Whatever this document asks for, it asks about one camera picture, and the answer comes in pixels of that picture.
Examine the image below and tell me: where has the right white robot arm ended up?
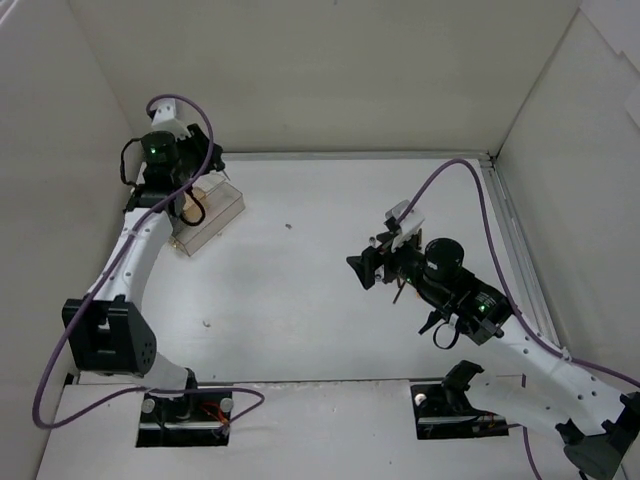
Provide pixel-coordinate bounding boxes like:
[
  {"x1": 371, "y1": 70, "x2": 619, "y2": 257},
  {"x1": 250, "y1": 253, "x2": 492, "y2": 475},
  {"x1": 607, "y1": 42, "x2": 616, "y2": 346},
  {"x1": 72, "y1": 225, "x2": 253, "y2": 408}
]
[{"x1": 346, "y1": 233, "x2": 639, "y2": 479}]

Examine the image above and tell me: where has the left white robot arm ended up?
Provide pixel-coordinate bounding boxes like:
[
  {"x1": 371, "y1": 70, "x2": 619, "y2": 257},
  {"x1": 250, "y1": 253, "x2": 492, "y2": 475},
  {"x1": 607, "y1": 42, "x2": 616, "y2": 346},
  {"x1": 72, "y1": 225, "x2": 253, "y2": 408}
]
[{"x1": 62, "y1": 124, "x2": 224, "y2": 420}]

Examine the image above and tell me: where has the long brown hex key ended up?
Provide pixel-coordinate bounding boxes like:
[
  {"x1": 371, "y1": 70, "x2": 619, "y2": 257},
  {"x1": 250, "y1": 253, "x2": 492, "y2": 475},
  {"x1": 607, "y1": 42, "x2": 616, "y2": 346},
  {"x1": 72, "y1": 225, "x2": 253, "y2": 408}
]
[{"x1": 392, "y1": 279, "x2": 405, "y2": 305}]

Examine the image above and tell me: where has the clear plastic organizer box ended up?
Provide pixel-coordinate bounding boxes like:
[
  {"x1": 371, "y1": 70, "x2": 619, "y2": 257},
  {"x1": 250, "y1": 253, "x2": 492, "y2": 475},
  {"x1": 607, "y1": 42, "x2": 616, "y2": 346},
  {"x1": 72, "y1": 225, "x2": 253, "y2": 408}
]
[{"x1": 169, "y1": 174, "x2": 245, "y2": 257}]

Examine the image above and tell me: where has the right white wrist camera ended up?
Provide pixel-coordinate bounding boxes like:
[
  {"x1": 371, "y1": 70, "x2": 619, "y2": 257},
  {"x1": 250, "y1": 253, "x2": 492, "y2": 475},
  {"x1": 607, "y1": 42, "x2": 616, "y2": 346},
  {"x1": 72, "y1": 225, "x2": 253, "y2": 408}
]
[{"x1": 385, "y1": 200, "x2": 425, "y2": 252}]

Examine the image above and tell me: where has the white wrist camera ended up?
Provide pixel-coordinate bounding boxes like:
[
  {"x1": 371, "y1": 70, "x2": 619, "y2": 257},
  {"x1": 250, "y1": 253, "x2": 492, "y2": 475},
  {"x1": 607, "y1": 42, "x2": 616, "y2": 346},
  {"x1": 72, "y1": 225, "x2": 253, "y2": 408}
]
[
  {"x1": 151, "y1": 98, "x2": 191, "y2": 140},
  {"x1": 385, "y1": 200, "x2": 425, "y2": 252}
]

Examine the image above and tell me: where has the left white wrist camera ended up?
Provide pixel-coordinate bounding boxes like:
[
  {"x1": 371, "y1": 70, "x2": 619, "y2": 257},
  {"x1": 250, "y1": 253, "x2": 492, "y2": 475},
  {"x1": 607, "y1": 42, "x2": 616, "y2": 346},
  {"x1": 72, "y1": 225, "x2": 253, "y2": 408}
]
[{"x1": 151, "y1": 98, "x2": 191, "y2": 140}]

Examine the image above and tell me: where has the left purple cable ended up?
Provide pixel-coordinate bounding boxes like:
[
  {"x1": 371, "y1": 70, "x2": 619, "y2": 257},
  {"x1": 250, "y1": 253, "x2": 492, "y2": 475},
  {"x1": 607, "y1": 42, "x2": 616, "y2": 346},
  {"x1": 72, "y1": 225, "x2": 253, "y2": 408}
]
[{"x1": 31, "y1": 93, "x2": 266, "y2": 431}]

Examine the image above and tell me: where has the purple cable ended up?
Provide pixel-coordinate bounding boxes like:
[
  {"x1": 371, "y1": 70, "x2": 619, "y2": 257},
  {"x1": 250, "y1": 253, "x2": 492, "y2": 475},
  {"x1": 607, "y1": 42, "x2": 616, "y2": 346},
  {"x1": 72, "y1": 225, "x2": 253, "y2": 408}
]
[
  {"x1": 31, "y1": 93, "x2": 266, "y2": 431},
  {"x1": 397, "y1": 158, "x2": 640, "y2": 480}
]

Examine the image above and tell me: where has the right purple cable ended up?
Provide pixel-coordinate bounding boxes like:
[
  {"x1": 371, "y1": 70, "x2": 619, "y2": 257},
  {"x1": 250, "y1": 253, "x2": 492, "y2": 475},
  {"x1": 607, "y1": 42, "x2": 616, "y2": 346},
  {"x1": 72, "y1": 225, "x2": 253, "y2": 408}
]
[{"x1": 397, "y1": 158, "x2": 640, "y2": 480}]

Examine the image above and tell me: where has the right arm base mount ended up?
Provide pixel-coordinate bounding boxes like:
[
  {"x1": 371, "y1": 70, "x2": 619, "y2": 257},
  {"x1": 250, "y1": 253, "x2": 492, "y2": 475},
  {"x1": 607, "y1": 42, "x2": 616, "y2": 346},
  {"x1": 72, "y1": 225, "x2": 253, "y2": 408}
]
[{"x1": 410, "y1": 382, "x2": 512, "y2": 441}]

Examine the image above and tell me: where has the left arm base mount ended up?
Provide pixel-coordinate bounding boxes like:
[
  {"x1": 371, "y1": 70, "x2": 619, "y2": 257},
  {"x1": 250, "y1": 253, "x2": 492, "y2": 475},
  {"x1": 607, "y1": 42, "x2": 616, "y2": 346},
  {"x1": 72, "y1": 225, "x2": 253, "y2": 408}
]
[{"x1": 136, "y1": 392, "x2": 234, "y2": 448}]

